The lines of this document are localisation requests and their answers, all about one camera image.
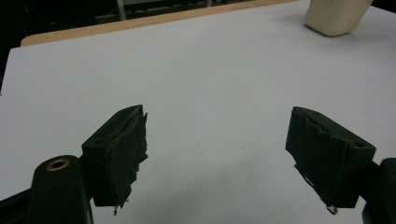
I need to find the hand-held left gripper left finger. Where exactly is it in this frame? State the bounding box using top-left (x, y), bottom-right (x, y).
top-left (81, 105), bottom-right (149, 217)

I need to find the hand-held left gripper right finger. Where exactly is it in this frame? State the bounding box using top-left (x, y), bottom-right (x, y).
top-left (285, 105), bottom-right (376, 216)

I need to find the beige square cup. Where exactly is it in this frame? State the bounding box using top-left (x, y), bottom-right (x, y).
top-left (304, 0), bottom-right (374, 37)

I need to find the white metal table frame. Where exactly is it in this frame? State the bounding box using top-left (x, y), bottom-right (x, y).
top-left (116, 0), bottom-right (128, 21)

